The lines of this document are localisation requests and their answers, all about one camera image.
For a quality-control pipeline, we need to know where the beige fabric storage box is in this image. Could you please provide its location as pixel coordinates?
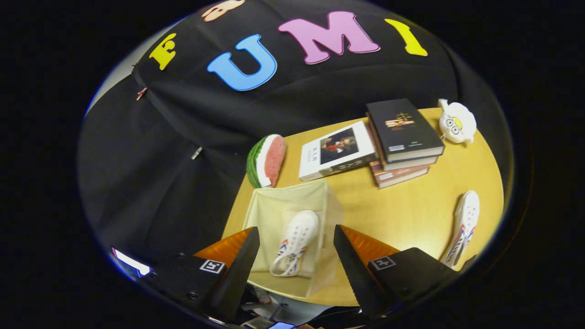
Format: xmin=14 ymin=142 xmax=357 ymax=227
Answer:
xmin=241 ymin=180 xmax=344 ymax=300

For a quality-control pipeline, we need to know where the white plush toy with face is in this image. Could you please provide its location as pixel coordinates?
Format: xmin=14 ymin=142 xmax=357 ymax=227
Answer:
xmin=438 ymin=99 xmax=477 ymax=144

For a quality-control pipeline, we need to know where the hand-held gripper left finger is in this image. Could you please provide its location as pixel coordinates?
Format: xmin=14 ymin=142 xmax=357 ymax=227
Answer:
xmin=139 ymin=227 xmax=261 ymax=323

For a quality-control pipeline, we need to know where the thick book under black book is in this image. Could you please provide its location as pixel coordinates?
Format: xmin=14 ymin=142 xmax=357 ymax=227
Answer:
xmin=368 ymin=114 xmax=439 ymax=172

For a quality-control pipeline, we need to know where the white portrait cover book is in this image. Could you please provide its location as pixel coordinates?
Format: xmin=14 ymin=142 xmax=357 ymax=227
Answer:
xmin=298 ymin=120 xmax=378 ymax=182

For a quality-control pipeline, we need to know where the watermelon slice plush toy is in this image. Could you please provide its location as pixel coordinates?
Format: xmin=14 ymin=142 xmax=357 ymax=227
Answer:
xmin=246 ymin=134 xmax=287 ymax=189

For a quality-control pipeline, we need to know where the black cover book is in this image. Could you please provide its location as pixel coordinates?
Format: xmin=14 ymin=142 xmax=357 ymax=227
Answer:
xmin=366 ymin=98 xmax=445 ymax=164

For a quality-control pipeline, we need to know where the brown cover book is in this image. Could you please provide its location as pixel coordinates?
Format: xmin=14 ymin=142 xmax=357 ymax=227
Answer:
xmin=369 ymin=158 xmax=430 ymax=189

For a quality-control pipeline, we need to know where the lit screen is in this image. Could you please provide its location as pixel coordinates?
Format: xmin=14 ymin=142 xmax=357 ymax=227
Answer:
xmin=112 ymin=247 xmax=151 ymax=277

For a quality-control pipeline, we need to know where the white canvas shoe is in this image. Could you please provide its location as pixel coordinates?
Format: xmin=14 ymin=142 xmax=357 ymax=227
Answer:
xmin=270 ymin=210 xmax=319 ymax=277
xmin=441 ymin=190 xmax=480 ymax=268

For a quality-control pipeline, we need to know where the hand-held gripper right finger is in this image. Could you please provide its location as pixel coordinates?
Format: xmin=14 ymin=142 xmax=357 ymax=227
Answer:
xmin=333 ymin=224 xmax=462 ymax=318

